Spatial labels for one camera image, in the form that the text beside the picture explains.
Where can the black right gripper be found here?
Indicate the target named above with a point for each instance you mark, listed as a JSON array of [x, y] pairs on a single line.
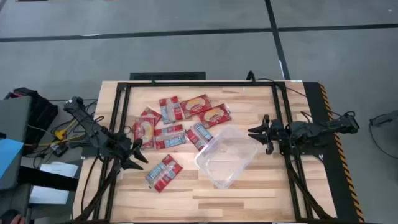
[[275, 132]]

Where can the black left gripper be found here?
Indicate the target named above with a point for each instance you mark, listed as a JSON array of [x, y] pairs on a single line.
[[122, 146]]

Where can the red popcorn bag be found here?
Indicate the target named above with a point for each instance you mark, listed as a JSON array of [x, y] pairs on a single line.
[[214, 115], [170, 110], [163, 173], [143, 132], [152, 114], [170, 137], [196, 105], [199, 136]]

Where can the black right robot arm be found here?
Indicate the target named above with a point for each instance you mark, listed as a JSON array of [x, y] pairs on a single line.
[[311, 129]]

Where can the clear plastic storage bin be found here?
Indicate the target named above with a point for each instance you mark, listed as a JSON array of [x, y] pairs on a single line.
[[227, 158]]

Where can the small black device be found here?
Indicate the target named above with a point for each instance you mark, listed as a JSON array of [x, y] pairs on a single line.
[[59, 150]]

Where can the white paper sheet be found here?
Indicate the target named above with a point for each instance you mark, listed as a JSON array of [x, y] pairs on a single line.
[[59, 169], [49, 195]]

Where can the black floor vent grille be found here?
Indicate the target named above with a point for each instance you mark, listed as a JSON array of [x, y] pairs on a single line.
[[168, 76]]

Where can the black flat board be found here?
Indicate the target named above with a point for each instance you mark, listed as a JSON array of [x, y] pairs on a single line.
[[46, 182]]

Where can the black strip with hazard edge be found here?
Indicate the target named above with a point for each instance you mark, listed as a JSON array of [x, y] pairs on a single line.
[[342, 193]]

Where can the grey box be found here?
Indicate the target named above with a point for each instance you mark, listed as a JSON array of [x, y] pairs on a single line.
[[15, 118]]

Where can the blue folder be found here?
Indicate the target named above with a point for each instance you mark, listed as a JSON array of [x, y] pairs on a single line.
[[7, 155]]

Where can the person's hand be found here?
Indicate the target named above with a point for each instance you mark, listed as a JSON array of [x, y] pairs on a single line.
[[16, 219]]

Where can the black metal rig frame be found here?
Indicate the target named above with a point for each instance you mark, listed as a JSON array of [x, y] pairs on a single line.
[[199, 84]]

